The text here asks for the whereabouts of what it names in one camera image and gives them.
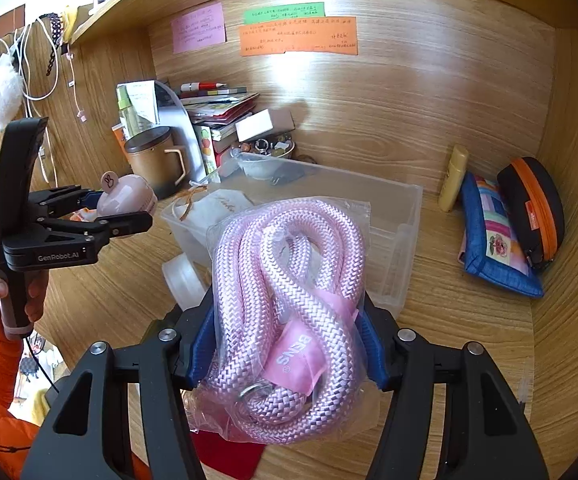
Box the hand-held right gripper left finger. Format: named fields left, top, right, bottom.
left=21, top=287, right=220, bottom=480

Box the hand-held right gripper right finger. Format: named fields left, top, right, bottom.
left=356, top=292, right=552, bottom=480

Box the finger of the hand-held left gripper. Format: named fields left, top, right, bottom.
left=36, top=210, right=154, bottom=252
left=29, top=185, right=104, bottom=218

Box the pink round gadget with sticker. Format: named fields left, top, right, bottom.
left=96, top=172, right=158, bottom=217

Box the pink rope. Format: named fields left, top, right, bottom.
left=186, top=199, right=372, bottom=446

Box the clear plastic storage box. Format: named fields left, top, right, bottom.
left=161, top=157, right=424, bottom=318

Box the wooden desktop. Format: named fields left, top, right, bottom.
left=34, top=150, right=542, bottom=480

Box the person's left hand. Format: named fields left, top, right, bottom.
left=0, top=267, right=50, bottom=333

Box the brown mug with lid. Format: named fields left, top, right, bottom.
left=123, top=126, right=190, bottom=200

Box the translucent white tape roll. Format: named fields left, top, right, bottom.
left=163, top=252, right=210, bottom=311

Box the orange carton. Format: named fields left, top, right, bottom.
left=113, top=125, right=130, bottom=163

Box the green labelled bottle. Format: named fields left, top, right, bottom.
left=116, top=85, right=142, bottom=141

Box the book with fruit print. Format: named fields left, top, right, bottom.
left=194, top=125, right=220, bottom=183

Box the red cloth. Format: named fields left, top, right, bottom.
left=189, top=430, right=266, bottom=480

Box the white paper bag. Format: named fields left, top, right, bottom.
left=156, top=80, right=207, bottom=183

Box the white paper sheet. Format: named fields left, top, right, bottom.
left=116, top=81, right=160, bottom=126

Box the stack of small boxes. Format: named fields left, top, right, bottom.
left=181, top=87, right=262, bottom=153

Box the white bowl of beads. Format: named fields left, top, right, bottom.
left=229, top=132, right=297, bottom=181

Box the red pen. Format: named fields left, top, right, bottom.
left=180, top=81, right=227, bottom=93

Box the blue patchwork pouch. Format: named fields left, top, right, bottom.
left=458, top=172, right=544, bottom=300

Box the black lace headband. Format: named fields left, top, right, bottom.
left=45, top=12, right=66, bottom=79

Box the small white cardboard box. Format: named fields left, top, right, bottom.
left=235, top=108, right=294, bottom=143

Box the yellow tube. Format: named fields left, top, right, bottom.
left=438, top=144, right=470, bottom=212

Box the black case with orange zip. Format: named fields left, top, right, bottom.
left=496, top=157, right=566, bottom=273

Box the pink sticky note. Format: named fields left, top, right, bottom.
left=171, top=2, right=227, bottom=54

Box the orange sticky note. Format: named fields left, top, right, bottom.
left=239, top=16, right=360, bottom=57

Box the green sticky note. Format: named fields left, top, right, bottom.
left=243, top=2, right=326, bottom=24

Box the white drawstring bag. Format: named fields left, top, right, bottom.
left=169, top=187, right=254, bottom=256

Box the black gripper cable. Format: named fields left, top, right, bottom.
left=23, top=331, right=60, bottom=397

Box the pink cord with clips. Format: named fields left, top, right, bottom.
left=65, top=42, right=90, bottom=123

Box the white cable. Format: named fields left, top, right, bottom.
left=16, top=15, right=60, bottom=103

